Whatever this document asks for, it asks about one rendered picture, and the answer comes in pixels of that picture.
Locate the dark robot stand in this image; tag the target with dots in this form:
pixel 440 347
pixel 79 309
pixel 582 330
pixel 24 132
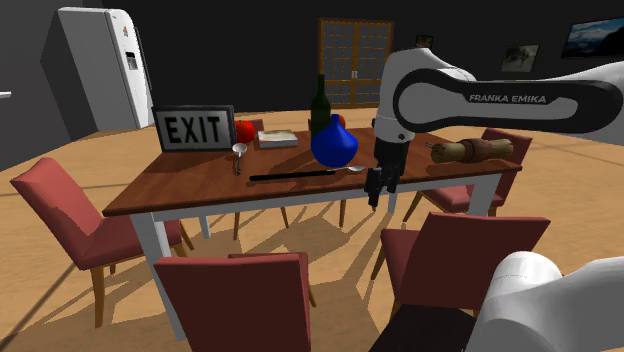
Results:
pixel 419 331

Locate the dark green wine bottle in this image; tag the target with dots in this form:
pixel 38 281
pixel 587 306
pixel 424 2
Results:
pixel 320 109

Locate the black framed exit sign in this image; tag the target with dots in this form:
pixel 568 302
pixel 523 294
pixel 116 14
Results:
pixel 195 129

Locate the orange red round fruit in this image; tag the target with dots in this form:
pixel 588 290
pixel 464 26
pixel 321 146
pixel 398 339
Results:
pixel 342 121

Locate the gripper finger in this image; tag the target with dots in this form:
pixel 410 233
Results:
pixel 393 179
pixel 374 187

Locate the grey landscape wall picture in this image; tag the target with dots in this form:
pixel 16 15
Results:
pixel 520 58

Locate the white refrigerator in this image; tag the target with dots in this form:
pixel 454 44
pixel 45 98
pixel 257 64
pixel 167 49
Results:
pixel 112 73

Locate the large blue wall picture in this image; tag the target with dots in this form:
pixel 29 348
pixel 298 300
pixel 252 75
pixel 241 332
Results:
pixel 594 38

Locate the blue round vase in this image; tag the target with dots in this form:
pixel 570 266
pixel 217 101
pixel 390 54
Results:
pixel 334 144

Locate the brown wooden rolling pin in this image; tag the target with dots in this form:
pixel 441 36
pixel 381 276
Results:
pixel 470 149

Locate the closed pale book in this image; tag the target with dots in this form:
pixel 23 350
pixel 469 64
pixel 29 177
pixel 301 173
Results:
pixel 278 139

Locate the red apple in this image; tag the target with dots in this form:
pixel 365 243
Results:
pixel 245 131

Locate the wooden framed glass double door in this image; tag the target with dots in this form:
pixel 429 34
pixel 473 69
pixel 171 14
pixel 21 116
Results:
pixel 356 63

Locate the red upholstered wooden chair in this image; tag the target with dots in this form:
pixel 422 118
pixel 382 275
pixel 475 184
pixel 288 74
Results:
pixel 58 204
pixel 234 302
pixel 463 258
pixel 518 141

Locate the small dark wall picture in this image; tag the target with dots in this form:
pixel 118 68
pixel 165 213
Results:
pixel 424 42

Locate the brown top white leg table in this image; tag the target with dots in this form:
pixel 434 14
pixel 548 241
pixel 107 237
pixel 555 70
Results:
pixel 195 180

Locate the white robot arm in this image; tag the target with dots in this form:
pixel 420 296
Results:
pixel 536 312

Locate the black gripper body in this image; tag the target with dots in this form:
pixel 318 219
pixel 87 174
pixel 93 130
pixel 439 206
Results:
pixel 391 153

